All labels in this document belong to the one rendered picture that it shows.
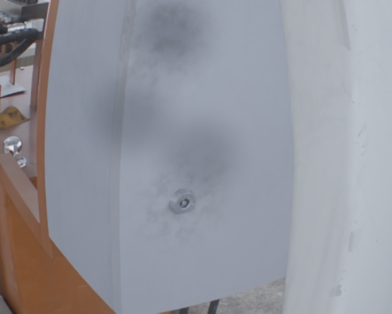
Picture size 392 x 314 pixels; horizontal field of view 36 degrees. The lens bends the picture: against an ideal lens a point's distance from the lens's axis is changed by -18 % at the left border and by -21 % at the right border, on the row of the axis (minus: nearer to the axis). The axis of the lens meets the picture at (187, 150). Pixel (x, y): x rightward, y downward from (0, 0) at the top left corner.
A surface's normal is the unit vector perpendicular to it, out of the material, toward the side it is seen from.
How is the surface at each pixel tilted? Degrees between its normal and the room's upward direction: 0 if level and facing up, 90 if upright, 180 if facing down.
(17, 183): 0
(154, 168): 90
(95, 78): 90
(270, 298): 0
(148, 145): 90
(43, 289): 90
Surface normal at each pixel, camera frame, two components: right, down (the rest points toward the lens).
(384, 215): 0.53, 0.19
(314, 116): -0.84, 0.18
